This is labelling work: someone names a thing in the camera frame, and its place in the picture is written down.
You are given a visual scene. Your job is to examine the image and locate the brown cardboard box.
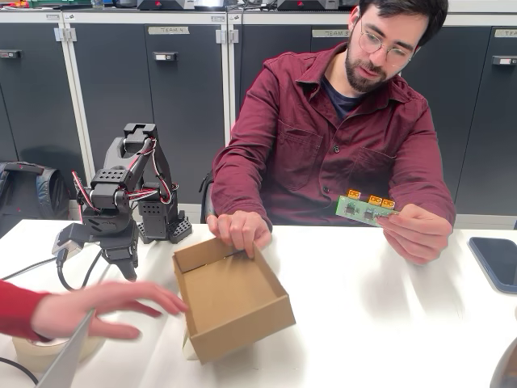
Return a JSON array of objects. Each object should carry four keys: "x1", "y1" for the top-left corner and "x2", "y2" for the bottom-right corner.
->
[{"x1": 172, "y1": 237, "x2": 297, "y2": 365}]

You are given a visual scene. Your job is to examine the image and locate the beige masking tape roll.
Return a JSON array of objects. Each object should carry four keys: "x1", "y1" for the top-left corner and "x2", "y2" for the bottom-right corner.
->
[{"x1": 11, "y1": 335, "x2": 106, "y2": 373}]

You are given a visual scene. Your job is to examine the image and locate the green circuit board yellow connectors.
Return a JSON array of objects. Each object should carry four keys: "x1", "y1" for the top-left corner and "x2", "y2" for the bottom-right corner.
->
[{"x1": 334, "y1": 188, "x2": 400, "y2": 227}]

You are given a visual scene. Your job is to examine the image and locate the man's left forearm maroon sleeve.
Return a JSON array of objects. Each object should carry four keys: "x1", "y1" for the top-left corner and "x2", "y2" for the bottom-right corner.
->
[{"x1": 399, "y1": 173, "x2": 456, "y2": 232}]

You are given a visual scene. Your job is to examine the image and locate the man's right forearm maroon sleeve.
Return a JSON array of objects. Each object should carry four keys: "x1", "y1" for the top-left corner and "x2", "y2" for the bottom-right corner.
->
[{"x1": 211, "y1": 157, "x2": 284, "y2": 232}]

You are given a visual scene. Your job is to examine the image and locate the hand of red-sleeved person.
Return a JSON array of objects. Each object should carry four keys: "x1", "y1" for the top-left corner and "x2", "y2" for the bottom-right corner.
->
[{"x1": 31, "y1": 280, "x2": 189, "y2": 340}]

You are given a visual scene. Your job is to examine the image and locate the man's right hand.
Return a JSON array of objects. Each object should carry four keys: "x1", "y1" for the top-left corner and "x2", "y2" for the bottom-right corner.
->
[{"x1": 206, "y1": 209, "x2": 272, "y2": 259}]

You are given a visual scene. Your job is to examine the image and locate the man's left hand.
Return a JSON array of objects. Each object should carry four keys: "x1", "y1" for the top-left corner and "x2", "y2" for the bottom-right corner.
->
[{"x1": 377, "y1": 203, "x2": 452, "y2": 266}]

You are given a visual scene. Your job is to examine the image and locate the dark backpack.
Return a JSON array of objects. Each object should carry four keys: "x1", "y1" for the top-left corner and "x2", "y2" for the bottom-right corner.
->
[{"x1": 0, "y1": 161, "x2": 72, "y2": 239}]

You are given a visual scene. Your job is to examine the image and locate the black chair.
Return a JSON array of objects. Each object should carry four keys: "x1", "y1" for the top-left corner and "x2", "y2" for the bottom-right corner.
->
[{"x1": 199, "y1": 171, "x2": 217, "y2": 225}]

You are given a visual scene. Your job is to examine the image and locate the dark grey cabinet door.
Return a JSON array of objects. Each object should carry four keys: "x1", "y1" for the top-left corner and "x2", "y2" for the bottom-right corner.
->
[
  {"x1": 403, "y1": 26, "x2": 493, "y2": 201},
  {"x1": 233, "y1": 23, "x2": 353, "y2": 146},
  {"x1": 144, "y1": 23, "x2": 225, "y2": 205},
  {"x1": 0, "y1": 23, "x2": 88, "y2": 187},
  {"x1": 454, "y1": 27, "x2": 517, "y2": 216},
  {"x1": 69, "y1": 23, "x2": 157, "y2": 175}
]

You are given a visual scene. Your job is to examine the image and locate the bearded man maroon shirt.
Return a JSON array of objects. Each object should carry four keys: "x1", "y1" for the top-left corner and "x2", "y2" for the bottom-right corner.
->
[{"x1": 211, "y1": 0, "x2": 456, "y2": 227}]

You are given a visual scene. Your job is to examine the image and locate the black device red logo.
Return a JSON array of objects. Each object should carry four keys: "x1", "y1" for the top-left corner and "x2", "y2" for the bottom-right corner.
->
[
  {"x1": 277, "y1": 0, "x2": 340, "y2": 11},
  {"x1": 137, "y1": 0, "x2": 195, "y2": 11}
]

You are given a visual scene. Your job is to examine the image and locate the round metal eyeglasses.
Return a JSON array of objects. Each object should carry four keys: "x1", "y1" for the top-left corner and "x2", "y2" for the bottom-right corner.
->
[{"x1": 358, "y1": 19, "x2": 413, "y2": 62}]

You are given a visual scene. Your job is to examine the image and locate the dark blue smartphone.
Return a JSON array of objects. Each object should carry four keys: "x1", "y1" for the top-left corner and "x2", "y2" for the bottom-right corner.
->
[{"x1": 468, "y1": 237, "x2": 517, "y2": 294}]

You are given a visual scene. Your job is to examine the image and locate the dark rounded object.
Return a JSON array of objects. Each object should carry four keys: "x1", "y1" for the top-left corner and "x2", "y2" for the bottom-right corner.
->
[{"x1": 489, "y1": 337, "x2": 517, "y2": 388}]

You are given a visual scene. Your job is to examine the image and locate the red white servo wires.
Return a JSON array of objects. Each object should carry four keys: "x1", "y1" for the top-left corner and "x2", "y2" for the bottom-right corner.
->
[{"x1": 71, "y1": 137, "x2": 179, "y2": 214}]

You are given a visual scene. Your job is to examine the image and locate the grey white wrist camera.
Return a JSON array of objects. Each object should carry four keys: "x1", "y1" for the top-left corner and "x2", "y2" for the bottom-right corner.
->
[{"x1": 51, "y1": 223, "x2": 86, "y2": 259}]

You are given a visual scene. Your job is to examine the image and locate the black camera cable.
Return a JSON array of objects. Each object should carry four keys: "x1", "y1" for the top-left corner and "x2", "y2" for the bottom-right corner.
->
[{"x1": 56, "y1": 248, "x2": 103, "y2": 292}]

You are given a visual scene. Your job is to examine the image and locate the thin black table cable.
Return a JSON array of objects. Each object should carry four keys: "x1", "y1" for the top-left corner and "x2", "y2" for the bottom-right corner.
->
[{"x1": 0, "y1": 256, "x2": 57, "y2": 282}]

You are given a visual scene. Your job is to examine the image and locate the thick black cable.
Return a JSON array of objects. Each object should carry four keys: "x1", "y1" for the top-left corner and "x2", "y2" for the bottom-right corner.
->
[{"x1": 0, "y1": 357, "x2": 40, "y2": 386}]

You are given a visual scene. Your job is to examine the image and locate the light grey cabinet frame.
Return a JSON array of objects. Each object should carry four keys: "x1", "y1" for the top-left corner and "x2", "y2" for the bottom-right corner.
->
[{"x1": 0, "y1": 8, "x2": 517, "y2": 230}]

